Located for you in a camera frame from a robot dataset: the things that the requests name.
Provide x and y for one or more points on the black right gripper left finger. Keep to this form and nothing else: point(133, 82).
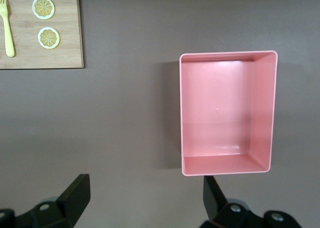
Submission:
point(57, 213)

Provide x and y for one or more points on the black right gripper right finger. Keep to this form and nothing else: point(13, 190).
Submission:
point(232, 215)

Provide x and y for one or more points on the pink plastic bin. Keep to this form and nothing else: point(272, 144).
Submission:
point(220, 100)

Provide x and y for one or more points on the wooden cutting board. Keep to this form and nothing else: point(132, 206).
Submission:
point(50, 60)

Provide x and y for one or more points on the lemon slice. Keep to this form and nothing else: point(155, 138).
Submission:
point(49, 38)
point(43, 8)

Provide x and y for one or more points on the yellow plastic fork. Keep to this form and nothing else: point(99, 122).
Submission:
point(8, 33)

